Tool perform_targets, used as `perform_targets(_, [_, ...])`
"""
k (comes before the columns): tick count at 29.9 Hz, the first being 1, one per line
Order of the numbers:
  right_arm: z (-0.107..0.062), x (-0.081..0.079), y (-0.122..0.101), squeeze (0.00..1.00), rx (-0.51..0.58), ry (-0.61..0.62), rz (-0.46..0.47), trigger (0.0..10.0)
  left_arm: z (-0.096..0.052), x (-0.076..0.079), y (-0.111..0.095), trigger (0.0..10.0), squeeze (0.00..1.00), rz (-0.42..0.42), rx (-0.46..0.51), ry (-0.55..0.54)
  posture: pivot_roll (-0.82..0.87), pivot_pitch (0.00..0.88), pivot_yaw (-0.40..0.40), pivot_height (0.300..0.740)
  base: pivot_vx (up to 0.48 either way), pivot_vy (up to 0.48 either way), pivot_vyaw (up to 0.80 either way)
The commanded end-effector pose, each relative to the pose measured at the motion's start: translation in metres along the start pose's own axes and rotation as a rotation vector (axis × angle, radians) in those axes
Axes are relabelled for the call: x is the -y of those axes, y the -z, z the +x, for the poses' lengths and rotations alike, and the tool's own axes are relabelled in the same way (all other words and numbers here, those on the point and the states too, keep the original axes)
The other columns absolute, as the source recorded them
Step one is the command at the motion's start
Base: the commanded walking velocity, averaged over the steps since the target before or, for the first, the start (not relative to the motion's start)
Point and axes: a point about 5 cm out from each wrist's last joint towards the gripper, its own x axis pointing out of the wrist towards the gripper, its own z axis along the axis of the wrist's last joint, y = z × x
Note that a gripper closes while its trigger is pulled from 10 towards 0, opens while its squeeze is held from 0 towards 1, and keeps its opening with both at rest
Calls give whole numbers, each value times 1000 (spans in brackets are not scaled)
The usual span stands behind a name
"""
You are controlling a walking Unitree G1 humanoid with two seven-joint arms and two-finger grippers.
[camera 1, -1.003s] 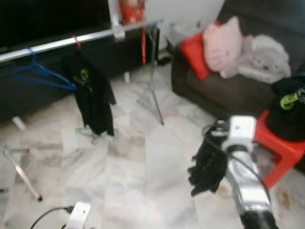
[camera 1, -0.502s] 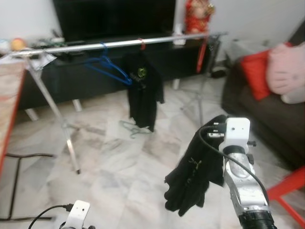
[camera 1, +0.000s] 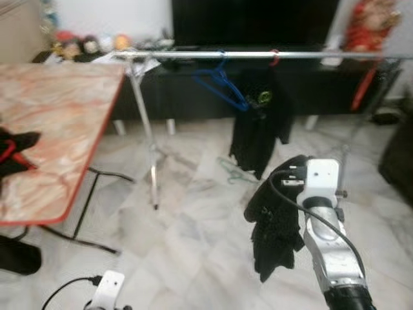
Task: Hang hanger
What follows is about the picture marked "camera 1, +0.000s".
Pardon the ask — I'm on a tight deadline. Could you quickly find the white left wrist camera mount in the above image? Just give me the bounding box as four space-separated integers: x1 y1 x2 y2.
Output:
90 270 126 308

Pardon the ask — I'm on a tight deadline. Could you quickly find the red plastic hanger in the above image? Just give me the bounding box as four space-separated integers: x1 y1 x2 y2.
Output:
352 61 381 111

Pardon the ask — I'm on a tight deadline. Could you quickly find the white blue duck plush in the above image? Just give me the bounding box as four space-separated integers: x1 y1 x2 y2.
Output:
98 36 116 52

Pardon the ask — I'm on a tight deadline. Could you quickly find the light wooden sideboard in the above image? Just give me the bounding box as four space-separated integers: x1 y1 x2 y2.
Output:
0 0 51 63

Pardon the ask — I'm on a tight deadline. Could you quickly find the green plastic hanger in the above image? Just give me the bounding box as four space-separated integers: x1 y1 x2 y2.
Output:
216 157 259 185

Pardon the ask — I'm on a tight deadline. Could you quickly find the yellow red bear plush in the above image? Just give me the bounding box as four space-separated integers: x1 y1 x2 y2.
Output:
113 34 132 51

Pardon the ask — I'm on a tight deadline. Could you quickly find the silver metal clothes rack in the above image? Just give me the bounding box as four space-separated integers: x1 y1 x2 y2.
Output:
113 50 413 211

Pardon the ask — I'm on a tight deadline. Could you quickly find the white pink tissue pack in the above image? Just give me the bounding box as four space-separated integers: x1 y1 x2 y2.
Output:
321 45 343 68

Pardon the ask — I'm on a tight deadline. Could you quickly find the black flat television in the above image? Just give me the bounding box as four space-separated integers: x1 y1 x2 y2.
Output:
171 0 341 47

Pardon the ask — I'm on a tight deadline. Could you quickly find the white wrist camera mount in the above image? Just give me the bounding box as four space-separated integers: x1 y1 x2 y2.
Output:
302 158 340 207
90 270 126 308

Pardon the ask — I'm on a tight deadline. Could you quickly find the red laughing Buddha statue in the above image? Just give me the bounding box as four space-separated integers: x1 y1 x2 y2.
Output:
342 0 401 52

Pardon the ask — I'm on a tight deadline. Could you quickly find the pink marble folding table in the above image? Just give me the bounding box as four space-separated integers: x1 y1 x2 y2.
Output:
0 61 136 256

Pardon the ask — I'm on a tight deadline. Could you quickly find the black TV console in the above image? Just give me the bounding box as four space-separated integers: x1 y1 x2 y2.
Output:
32 44 404 122

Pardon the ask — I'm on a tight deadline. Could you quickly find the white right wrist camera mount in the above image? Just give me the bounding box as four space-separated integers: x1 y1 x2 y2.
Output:
302 158 340 207

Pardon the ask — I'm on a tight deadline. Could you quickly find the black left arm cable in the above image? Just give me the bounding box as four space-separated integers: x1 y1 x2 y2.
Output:
42 275 104 310

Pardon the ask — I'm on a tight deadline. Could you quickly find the blue plastic hanger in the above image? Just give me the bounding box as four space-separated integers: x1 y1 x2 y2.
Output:
192 53 251 112

